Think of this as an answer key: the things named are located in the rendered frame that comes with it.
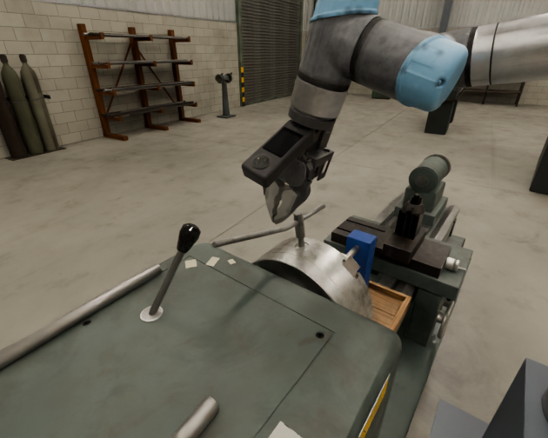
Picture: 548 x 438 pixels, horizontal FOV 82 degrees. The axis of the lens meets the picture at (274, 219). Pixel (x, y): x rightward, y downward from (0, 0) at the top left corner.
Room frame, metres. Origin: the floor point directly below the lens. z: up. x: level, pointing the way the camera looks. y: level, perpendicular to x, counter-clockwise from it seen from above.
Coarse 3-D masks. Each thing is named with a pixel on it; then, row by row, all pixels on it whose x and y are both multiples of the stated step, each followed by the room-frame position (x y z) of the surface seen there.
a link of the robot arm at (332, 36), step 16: (320, 0) 0.46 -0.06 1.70; (336, 0) 0.44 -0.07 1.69; (352, 0) 0.43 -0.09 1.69; (368, 0) 0.44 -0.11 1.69; (320, 16) 0.45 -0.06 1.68; (336, 16) 0.44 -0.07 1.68; (352, 16) 0.43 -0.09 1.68; (368, 16) 0.44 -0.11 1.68; (320, 32) 0.45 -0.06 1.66; (336, 32) 0.44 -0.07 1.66; (352, 32) 0.43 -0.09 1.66; (304, 48) 0.47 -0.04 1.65; (320, 48) 0.45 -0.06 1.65; (336, 48) 0.43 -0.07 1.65; (352, 48) 0.42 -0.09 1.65; (304, 64) 0.47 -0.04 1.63; (320, 64) 0.45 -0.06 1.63; (336, 64) 0.44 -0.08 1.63; (304, 80) 0.46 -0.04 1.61; (320, 80) 0.45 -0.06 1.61; (336, 80) 0.45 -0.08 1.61
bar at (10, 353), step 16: (144, 272) 0.48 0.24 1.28; (160, 272) 0.50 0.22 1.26; (112, 288) 0.43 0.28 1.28; (128, 288) 0.44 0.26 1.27; (96, 304) 0.40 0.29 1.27; (64, 320) 0.36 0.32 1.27; (80, 320) 0.37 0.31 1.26; (32, 336) 0.33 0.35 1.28; (48, 336) 0.34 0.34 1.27; (0, 352) 0.30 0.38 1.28; (16, 352) 0.30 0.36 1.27; (0, 368) 0.29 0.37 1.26
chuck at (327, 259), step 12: (288, 240) 0.69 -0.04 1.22; (312, 240) 0.66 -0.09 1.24; (288, 252) 0.61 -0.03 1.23; (300, 252) 0.60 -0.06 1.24; (312, 252) 0.60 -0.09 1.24; (324, 252) 0.61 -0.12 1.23; (336, 252) 0.62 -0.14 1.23; (324, 264) 0.57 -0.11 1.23; (336, 264) 0.58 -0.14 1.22; (336, 276) 0.55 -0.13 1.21; (348, 276) 0.56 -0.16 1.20; (360, 276) 0.58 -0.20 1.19; (348, 288) 0.54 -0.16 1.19; (360, 288) 0.56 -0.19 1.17; (348, 300) 0.51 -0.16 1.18; (360, 300) 0.54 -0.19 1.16; (360, 312) 0.52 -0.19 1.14; (372, 312) 0.56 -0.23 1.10
